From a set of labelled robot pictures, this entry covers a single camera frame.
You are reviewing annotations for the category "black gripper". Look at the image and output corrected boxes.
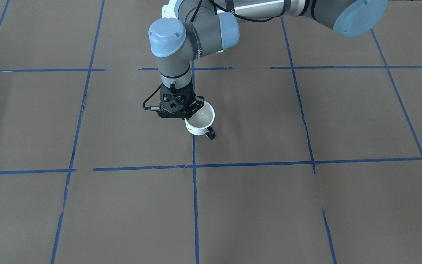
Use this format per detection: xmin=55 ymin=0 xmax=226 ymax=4
xmin=160 ymin=82 xmax=205 ymax=120

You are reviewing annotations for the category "white mug with black handle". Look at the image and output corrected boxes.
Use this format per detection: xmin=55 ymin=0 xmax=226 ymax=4
xmin=185 ymin=101 xmax=216 ymax=140

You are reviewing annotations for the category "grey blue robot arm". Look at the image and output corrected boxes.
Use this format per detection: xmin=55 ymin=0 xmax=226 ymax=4
xmin=142 ymin=0 xmax=387 ymax=119

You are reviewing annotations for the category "brown paper table cover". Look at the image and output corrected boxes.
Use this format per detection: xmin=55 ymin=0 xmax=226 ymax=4
xmin=0 ymin=0 xmax=422 ymax=264

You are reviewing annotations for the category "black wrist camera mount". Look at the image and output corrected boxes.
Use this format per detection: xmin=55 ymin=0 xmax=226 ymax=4
xmin=157 ymin=102 xmax=190 ymax=119

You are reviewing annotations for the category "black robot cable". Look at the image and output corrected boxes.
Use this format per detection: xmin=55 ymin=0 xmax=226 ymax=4
xmin=142 ymin=84 xmax=164 ymax=112

